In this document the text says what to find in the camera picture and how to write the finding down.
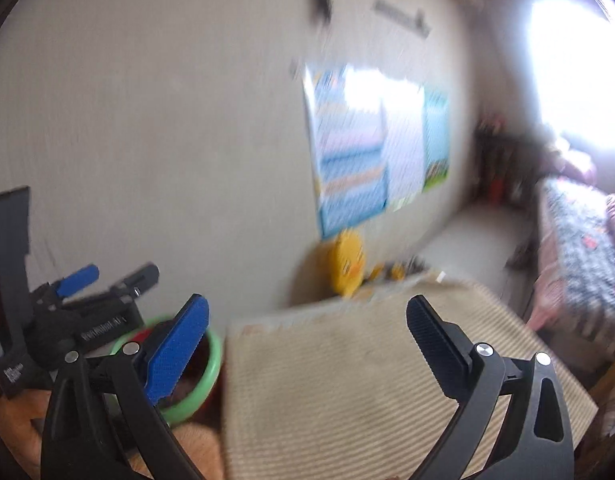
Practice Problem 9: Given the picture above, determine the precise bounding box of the white chart wall poster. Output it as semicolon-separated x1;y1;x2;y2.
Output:
380;80;429;206

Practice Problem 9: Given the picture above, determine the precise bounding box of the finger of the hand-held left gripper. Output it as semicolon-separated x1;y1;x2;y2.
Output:
50;264;100;301
104;261;160;303

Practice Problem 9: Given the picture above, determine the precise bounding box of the green bin with red inside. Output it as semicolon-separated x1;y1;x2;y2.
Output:
110;315;224;423

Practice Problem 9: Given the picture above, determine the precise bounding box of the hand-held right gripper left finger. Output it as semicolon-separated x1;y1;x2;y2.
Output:
41;294;210;480

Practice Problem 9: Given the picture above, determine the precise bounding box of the bed with patterned sheet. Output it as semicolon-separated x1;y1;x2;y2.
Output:
527;177;615;361

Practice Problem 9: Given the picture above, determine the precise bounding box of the yellow duck potty chair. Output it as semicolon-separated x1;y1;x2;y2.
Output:
327;230;408;299

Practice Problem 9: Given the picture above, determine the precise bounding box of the blue bordered wall poster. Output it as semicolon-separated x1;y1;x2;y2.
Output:
302;63;391;240

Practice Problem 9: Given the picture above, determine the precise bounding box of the dark metal shelf desk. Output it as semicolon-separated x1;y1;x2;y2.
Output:
475;120;538;206

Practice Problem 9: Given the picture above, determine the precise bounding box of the purple pillow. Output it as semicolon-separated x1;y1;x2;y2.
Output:
552;150;598;182

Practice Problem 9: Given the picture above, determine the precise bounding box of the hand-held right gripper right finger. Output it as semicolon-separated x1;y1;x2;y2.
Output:
402;295;574;480

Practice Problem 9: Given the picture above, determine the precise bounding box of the green bordered wall poster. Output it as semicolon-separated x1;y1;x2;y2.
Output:
422;85;451;194

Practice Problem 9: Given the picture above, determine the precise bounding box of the dark wall rack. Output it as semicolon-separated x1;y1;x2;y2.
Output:
372;0;432;39

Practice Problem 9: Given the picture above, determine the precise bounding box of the bright window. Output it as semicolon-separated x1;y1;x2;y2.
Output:
527;0;615;151

